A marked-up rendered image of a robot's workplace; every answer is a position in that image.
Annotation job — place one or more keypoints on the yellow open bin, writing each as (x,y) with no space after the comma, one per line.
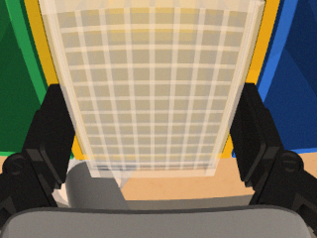
(39,33)

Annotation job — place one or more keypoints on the blue open-top bin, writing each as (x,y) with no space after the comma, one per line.
(291,94)

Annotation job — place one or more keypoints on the green bin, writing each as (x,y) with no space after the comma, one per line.
(22,79)

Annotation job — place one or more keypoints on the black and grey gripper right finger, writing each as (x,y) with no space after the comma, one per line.
(276,175)

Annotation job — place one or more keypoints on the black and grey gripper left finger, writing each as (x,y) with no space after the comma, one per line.
(29,178)

